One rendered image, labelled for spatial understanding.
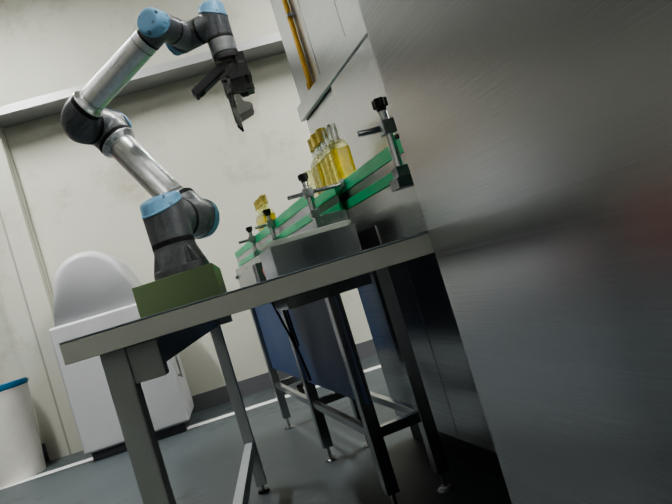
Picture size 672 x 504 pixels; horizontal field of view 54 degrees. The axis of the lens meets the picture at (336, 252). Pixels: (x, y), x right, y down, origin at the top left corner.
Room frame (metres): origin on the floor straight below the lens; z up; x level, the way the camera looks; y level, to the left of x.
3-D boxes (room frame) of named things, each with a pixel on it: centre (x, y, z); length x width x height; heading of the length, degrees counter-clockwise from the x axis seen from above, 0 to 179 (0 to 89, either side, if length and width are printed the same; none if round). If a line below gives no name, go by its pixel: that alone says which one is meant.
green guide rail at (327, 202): (2.71, 0.20, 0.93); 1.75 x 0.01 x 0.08; 17
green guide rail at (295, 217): (2.68, 0.27, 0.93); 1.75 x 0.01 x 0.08; 17
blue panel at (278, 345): (2.68, 0.18, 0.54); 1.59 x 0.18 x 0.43; 17
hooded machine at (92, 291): (4.47, 1.58, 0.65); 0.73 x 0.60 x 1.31; 96
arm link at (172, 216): (1.80, 0.42, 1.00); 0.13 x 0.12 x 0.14; 159
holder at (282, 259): (1.69, 0.04, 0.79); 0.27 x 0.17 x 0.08; 107
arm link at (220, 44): (1.84, 0.14, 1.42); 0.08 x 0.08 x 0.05
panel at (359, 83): (1.76, -0.29, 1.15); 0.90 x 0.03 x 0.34; 17
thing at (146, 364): (1.78, 0.43, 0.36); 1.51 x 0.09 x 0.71; 6
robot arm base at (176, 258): (1.79, 0.41, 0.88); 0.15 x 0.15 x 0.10
